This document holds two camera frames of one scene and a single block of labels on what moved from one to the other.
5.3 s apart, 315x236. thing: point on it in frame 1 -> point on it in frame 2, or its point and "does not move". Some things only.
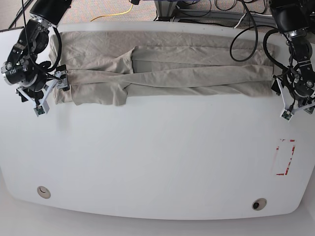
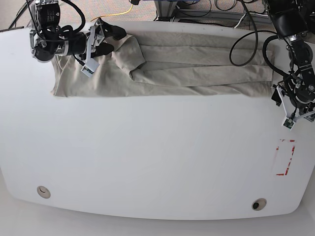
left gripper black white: (41, 87) -> (81, 46)
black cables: (256, 40) -> (265, 57)
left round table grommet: (44, 192) does not move
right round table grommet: (259, 204) does not move
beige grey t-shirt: (104, 68) does not move
